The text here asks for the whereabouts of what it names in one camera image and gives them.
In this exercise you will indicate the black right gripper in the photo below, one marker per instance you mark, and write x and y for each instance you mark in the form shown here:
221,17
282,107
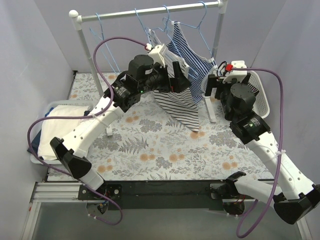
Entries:
216,83

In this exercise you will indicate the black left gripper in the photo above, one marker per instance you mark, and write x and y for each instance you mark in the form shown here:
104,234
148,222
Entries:
170,81

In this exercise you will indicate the white black thin striped tank top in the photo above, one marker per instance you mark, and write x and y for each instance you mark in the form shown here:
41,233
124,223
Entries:
180,106

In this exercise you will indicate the wide black white striped tank top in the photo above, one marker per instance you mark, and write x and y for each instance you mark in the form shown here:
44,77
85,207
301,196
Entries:
254,89

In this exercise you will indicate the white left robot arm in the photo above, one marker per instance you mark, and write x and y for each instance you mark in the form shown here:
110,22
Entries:
72,149

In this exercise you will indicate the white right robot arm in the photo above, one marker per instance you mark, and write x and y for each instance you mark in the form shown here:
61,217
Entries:
295,194

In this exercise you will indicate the blue white striped tank top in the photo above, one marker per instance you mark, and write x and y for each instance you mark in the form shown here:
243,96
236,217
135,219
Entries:
199,67

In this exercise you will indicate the white perforated plastic basket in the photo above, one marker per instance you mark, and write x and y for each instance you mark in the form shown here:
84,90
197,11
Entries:
261,105

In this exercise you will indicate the floral patterned table mat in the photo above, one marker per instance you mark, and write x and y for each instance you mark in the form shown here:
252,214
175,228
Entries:
148,144

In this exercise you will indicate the silver white clothes rack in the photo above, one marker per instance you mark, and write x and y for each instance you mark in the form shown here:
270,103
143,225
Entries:
148,47

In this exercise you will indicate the blue denim garment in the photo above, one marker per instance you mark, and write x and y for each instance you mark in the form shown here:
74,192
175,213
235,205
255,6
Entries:
36,140

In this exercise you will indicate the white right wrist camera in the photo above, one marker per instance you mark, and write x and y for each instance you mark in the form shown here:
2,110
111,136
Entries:
233,72

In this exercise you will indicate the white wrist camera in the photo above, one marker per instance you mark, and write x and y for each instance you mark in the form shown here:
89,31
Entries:
158,53
233,72

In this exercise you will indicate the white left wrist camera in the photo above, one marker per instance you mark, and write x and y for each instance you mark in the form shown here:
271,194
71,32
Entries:
158,53

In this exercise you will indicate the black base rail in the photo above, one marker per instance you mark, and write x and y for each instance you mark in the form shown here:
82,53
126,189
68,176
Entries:
171,194

